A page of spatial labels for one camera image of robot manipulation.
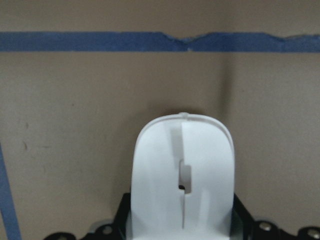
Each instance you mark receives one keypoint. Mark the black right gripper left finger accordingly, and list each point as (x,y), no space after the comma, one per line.
(116,230)

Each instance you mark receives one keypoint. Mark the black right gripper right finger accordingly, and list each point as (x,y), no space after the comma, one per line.
(245,227)

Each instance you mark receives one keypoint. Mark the white computer mouse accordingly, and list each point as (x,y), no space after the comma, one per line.
(183,178)

